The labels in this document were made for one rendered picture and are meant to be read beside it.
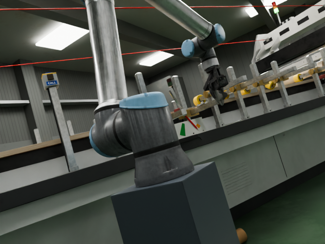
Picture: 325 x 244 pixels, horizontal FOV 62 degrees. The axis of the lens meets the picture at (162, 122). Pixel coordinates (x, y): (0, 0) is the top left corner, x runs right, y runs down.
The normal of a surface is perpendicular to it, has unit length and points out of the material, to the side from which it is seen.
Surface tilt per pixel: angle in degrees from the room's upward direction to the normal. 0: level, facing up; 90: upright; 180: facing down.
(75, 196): 90
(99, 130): 80
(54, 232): 90
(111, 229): 90
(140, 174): 70
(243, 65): 90
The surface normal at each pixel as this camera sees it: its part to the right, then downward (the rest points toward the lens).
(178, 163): 0.39, -0.53
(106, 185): 0.44, -0.20
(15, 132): 0.82, -0.29
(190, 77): -0.50, 0.08
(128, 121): -0.72, 0.14
